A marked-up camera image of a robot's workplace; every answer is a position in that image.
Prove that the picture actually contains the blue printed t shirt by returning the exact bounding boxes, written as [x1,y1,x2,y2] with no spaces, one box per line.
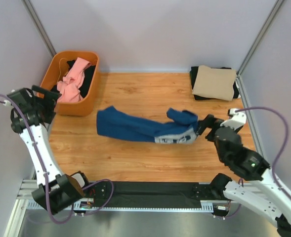
[96,106,199,145]

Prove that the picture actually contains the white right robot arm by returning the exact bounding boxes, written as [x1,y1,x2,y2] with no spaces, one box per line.
[197,109,291,237]

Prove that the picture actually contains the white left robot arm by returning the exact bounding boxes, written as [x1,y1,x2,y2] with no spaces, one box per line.
[5,85,91,215]

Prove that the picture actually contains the pink t shirt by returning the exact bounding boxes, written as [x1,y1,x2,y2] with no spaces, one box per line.
[56,57,92,103]

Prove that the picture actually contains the orange plastic laundry basket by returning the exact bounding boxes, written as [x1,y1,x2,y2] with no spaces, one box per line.
[41,51,100,117]

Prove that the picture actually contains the folded beige t shirt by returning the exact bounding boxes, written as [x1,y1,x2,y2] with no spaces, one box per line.
[192,65,236,101]

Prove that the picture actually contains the black garment in basket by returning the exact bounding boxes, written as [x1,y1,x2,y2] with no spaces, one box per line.
[50,59,97,99]

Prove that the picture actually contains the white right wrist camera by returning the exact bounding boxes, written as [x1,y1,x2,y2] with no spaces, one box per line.
[220,108,247,130]

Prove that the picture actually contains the left aluminium corner post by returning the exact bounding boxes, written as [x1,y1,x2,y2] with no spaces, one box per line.
[22,0,56,57]

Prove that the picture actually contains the aluminium corner post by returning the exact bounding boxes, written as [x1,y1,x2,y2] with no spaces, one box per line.
[237,0,286,75]
[22,0,56,57]

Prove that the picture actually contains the aluminium front rail frame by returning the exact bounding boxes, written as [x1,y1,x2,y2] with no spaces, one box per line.
[16,179,284,215]

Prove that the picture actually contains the right aluminium corner post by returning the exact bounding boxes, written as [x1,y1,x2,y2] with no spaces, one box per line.
[237,0,286,75]

